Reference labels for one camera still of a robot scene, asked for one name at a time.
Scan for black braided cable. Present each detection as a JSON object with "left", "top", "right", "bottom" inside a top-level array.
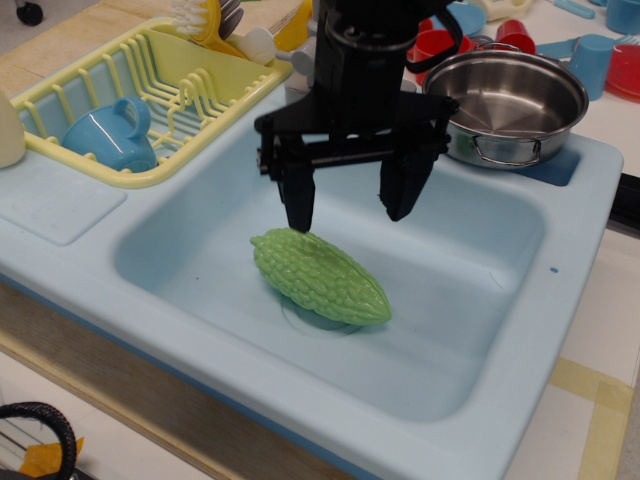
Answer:
[{"left": 0, "top": 401, "right": 79, "bottom": 480}]

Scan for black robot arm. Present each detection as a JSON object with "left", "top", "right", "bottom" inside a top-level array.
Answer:
[{"left": 255, "top": 1, "right": 463, "bottom": 232}]

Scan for yellow dish rack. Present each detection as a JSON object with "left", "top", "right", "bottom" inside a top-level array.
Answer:
[{"left": 9, "top": 17, "right": 294, "bottom": 190}]

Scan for blue plastic cup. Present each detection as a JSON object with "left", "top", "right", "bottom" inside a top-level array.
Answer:
[{"left": 568, "top": 34, "right": 615, "bottom": 101}]

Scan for white sponge brush head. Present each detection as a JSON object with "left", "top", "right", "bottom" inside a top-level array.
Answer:
[{"left": 237, "top": 27, "right": 276, "bottom": 65}]

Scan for blue toy teacup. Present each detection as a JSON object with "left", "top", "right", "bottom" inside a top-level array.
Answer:
[{"left": 61, "top": 97, "right": 157, "bottom": 173}]

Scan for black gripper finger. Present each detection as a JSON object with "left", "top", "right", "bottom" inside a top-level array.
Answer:
[
  {"left": 379, "top": 147, "right": 434, "bottom": 221},
  {"left": 278, "top": 164, "right": 315, "bottom": 233}
]

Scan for blue plastic plate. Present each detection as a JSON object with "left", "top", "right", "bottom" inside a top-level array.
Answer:
[{"left": 447, "top": 1, "right": 487, "bottom": 37}]

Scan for grey toy faucet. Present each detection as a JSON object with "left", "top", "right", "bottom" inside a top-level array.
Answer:
[{"left": 285, "top": 42, "right": 316, "bottom": 104}]

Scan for orange tape piece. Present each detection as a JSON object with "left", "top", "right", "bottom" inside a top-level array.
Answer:
[{"left": 18, "top": 437, "right": 84, "bottom": 479}]

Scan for yellow dish brush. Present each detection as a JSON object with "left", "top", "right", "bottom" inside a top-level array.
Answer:
[{"left": 171, "top": 0, "right": 244, "bottom": 58}]

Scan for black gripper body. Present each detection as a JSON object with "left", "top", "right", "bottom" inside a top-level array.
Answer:
[{"left": 255, "top": 14, "right": 458, "bottom": 181}]

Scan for red plastic bowl right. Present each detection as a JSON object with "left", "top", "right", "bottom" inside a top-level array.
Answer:
[{"left": 605, "top": 44, "right": 640, "bottom": 103}]

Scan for stainless steel pot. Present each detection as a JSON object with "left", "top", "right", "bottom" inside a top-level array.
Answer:
[{"left": 422, "top": 50, "right": 589, "bottom": 170}]

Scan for black caster wheel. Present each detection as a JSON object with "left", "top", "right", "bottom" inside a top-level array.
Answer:
[{"left": 15, "top": 0, "right": 44, "bottom": 27}]

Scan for green bumpy toy squash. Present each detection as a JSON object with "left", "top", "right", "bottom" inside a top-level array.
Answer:
[{"left": 250, "top": 228, "right": 392, "bottom": 326}]

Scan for red plastic cup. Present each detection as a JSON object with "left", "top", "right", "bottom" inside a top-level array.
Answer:
[{"left": 407, "top": 30, "right": 454, "bottom": 63}]

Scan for light blue toy sink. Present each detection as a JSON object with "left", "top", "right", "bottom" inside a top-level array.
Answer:
[{"left": 1, "top": 88, "right": 623, "bottom": 479}]

